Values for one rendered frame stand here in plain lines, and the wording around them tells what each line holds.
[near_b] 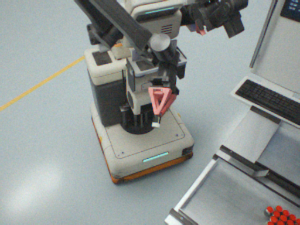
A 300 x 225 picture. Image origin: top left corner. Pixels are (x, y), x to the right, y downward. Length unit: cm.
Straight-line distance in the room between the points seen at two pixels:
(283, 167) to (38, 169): 169
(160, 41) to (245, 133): 63
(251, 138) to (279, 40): 54
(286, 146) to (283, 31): 56
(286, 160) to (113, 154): 107
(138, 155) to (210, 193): 86
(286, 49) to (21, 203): 190
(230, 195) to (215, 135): 131
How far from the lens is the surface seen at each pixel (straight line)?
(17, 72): 313
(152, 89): 77
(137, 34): 82
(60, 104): 261
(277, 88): 161
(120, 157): 179
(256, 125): 126
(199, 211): 99
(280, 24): 147
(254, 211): 104
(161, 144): 185
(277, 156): 119
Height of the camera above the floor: 179
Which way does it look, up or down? 48 degrees down
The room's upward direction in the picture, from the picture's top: straight up
